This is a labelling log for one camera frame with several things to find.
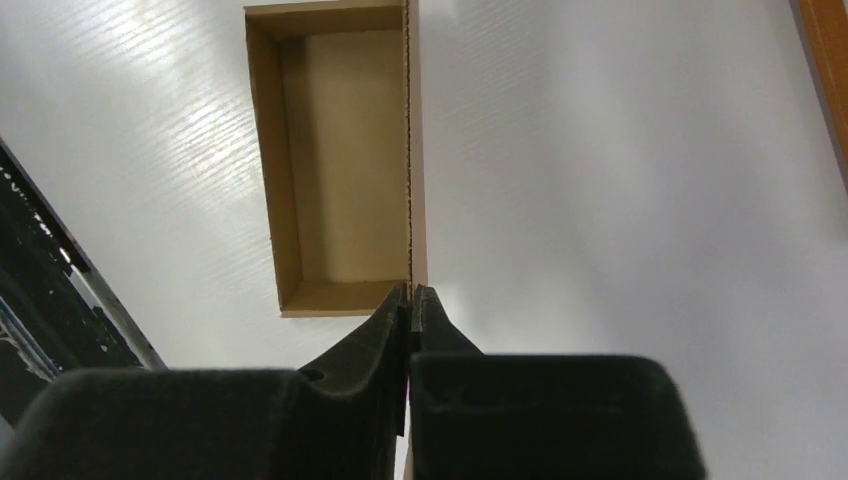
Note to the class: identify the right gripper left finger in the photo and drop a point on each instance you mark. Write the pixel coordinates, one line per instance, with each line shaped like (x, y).
(232, 417)

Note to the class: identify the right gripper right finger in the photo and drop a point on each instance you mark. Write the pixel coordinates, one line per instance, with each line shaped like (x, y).
(508, 416)

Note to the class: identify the brown cardboard box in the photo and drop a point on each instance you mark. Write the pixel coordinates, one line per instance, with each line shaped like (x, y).
(331, 85)

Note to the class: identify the wooden three-tier shelf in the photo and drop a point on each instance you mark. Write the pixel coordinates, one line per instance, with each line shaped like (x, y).
(822, 27)

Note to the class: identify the black base frame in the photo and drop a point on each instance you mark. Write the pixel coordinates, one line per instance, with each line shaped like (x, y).
(57, 312)

